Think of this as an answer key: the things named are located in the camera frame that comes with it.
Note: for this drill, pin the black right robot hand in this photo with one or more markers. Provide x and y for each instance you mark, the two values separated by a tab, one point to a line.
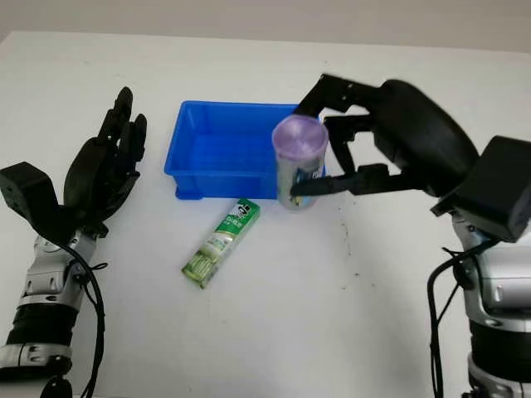
419	132

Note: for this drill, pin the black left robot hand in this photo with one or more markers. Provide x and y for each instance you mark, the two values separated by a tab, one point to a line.
97	174

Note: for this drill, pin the purple-capped trash bag roll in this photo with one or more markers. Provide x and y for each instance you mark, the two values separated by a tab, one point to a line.
298	139

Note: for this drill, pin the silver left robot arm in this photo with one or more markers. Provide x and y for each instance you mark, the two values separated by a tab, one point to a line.
41	290

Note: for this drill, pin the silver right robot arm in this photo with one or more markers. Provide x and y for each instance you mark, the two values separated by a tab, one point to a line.
502	290

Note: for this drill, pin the blue plastic tray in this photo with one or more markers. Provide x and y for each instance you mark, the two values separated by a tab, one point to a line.
220	153

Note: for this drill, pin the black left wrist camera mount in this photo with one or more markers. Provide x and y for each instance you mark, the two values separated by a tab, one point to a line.
27	186

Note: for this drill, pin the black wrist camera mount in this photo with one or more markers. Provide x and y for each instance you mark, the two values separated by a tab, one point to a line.
27	186
493	186

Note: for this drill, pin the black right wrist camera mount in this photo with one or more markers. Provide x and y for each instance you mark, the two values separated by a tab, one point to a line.
493	186

